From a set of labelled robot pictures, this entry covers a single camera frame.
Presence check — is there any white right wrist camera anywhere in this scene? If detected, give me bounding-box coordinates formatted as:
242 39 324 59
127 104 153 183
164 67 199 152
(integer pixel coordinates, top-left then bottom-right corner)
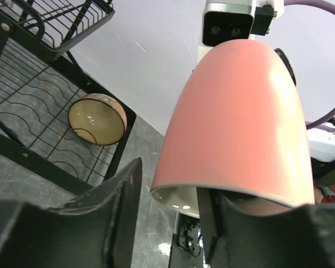
197 0 284 62

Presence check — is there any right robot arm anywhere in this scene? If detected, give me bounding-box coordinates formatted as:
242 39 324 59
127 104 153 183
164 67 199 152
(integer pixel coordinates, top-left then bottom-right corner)
307 124 335 180

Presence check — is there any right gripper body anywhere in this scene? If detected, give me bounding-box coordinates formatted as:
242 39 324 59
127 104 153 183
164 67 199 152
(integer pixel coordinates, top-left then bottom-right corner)
274 48 296 86

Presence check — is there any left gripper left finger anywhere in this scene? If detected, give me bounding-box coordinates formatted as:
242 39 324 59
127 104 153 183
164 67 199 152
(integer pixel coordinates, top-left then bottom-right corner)
0 158 142 267

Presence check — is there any pink mug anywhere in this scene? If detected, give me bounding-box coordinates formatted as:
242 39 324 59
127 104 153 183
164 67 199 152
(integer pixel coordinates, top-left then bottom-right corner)
150 39 314 218

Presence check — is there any brown patterned bowl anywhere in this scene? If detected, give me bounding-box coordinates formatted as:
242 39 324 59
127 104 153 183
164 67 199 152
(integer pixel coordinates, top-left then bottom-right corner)
68 93 127 146

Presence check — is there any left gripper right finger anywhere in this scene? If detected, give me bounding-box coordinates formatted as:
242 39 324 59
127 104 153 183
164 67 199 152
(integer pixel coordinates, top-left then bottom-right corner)
197 188 335 267

